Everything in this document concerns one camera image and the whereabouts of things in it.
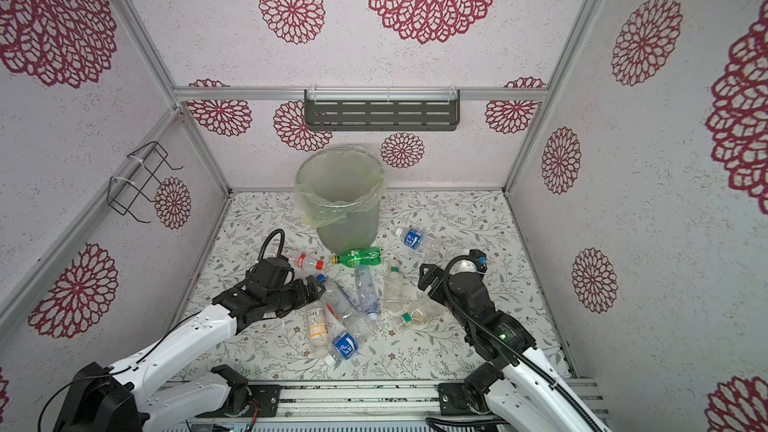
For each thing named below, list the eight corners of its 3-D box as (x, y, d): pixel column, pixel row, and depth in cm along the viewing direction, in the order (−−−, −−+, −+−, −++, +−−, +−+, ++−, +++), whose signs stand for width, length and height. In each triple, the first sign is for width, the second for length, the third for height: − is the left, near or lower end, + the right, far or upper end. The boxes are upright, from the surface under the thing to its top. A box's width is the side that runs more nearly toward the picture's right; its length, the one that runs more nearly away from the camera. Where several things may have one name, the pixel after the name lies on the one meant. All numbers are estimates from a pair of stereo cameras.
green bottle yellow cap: (336, 277, 98) (333, 269, 94) (332, 264, 101) (330, 255, 97) (382, 264, 101) (382, 255, 97) (377, 251, 104) (377, 242, 100)
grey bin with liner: (308, 261, 102) (288, 206, 80) (318, 204, 119) (304, 146, 97) (383, 260, 102) (383, 206, 80) (383, 204, 119) (383, 146, 97)
